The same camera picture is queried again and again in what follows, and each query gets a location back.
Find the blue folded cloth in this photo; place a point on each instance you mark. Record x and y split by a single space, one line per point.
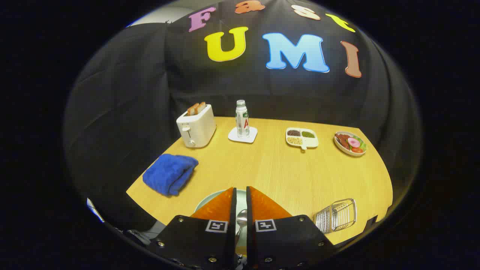
170 173

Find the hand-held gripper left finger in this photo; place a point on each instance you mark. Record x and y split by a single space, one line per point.
233 225

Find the black table clamp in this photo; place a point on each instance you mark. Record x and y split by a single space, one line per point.
372 220

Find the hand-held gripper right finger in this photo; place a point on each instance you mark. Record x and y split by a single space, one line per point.
250 228

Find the white divided dish with beans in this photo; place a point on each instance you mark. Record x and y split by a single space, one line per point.
302 138

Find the pale green plate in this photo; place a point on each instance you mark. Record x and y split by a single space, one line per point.
210 198

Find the cream white toaster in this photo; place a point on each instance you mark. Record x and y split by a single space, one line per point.
198 129

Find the white square coaster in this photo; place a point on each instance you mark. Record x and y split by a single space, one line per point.
236 137

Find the white plate of food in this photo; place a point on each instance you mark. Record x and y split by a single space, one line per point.
350 143

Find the clear plastic drink bottle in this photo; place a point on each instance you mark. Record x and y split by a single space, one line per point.
242 120

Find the black backdrop cloth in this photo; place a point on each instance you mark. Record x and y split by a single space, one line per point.
142 75

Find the brown toast slice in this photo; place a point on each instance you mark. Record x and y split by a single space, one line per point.
192 109
202 106

